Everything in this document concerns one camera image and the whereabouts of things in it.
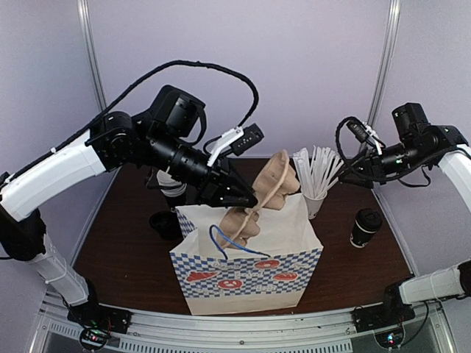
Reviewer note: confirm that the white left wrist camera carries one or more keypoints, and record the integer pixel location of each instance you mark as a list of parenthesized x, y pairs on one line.
[(237, 141)]

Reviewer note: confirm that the black and white paper cup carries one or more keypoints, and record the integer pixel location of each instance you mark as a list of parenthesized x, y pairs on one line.
[(360, 237)]

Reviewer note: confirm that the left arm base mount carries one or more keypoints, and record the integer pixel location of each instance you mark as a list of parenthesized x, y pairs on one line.
[(93, 314)]

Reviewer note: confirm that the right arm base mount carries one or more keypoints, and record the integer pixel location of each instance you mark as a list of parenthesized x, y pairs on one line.
[(391, 311)]

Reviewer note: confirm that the left aluminium corner post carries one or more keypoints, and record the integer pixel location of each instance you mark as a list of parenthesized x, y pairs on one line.
[(93, 66)]

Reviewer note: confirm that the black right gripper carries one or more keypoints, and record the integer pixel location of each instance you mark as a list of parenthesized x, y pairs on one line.
[(372, 168)]

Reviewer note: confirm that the brown cardboard cup carrier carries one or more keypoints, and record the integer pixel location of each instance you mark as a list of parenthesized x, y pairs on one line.
[(274, 183)]

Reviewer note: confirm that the stack of paper cups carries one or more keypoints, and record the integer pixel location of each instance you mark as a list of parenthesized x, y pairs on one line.
[(174, 192)]

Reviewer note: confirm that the right aluminium corner post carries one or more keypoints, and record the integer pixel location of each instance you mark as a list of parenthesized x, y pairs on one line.
[(389, 43)]

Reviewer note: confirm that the white cup holding straws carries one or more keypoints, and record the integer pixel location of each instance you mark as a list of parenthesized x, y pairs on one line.
[(314, 204)]

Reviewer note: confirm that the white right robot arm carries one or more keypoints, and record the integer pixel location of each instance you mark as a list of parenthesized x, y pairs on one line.
[(421, 146)]

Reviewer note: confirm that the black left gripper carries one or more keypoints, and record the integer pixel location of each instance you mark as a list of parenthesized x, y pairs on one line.
[(218, 183)]

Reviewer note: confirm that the aluminium front rail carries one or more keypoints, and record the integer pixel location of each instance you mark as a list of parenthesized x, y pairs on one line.
[(331, 331)]

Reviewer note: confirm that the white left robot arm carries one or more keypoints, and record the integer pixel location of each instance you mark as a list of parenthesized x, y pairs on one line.
[(156, 138)]

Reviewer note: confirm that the aluminium corner post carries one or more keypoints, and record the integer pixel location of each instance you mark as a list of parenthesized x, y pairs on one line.
[(389, 43), (93, 66)]

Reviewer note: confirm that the blue checkered paper bag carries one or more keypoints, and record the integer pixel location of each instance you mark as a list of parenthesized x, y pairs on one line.
[(270, 273)]

